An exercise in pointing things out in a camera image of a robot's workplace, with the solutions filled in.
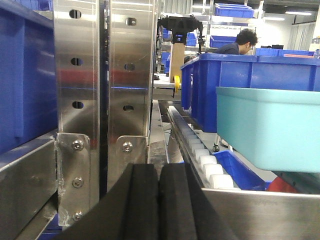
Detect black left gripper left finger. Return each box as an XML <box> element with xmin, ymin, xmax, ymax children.
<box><xmin>55</xmin><ymin>163</ymin><xmax>159</xmax><ymax>240</ymax></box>

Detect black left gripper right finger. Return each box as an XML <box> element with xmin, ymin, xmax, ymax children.
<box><xmin>159</xmin><ymin>163</ymin><xmax>238</xmax><ymax>240</ymax></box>

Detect light blue plastic bin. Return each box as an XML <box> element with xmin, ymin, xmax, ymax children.
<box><xmin>216</xmin><ymin>87</ymin><xmax>320</xmax><ymax>173</ymax></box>

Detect white roller conveyor track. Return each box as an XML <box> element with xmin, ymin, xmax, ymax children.
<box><xmin>167</xmin><ymin>106</ymin><xmax>239</xmax><ymax>190</ymax></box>

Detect blue crate lower level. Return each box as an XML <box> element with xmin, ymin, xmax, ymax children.
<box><xmin>213</xmin><ymin>150</ymin><xmax>270</xmax><ymax>191</ymax></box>

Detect red package in crate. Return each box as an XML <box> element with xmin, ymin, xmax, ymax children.
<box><xmin>267</xmin><ymin>176</ymin><xmax>299</xmax><ymax>193</ymax></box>

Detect large blue crate on rollers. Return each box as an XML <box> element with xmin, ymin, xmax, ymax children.
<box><xmin>180</xmin><ymin>53</ymin><xmax>320</xmax><ymax>133</ymax></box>

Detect brown cardboard box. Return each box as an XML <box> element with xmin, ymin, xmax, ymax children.
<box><xmin>169</xmin><ymin>43</ymin><xmax>186</xmax><ymax>83</ymax></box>

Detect person in dark shirt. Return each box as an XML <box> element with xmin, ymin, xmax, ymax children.
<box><xmin>214</xmin><ymin>28</ymin><xmax>258</xmax><ymax>55</ymax></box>

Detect steel rack upright posts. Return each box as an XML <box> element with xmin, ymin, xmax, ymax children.
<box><xmin>53</xmin><ymin>0</ymin><xmax>159</xmax><ymax>228</ymax></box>

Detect blue crate on high shelf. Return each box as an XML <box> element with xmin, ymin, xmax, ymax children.
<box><xmin>214</xmin><ymin>3</ymin><xmax>254</xmax><ymax>18</ymax></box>

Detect steel rack front rail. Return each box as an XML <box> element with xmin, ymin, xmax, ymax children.
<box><xmin>202</xmin><ymin>188</ymin><xmax>320</xmax><ymax>240</ymax></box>

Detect blue crate behind steel post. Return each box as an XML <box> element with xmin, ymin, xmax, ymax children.
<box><xmin>0</xmin><ymin>0</ymin><xmax>58</xmax><ymax>153</ymax></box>

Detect black camera rig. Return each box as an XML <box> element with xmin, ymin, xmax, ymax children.
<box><xmin>158</xmin><ymin>15</ymin><xmax>203</xmax><ymax>45</ymax></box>

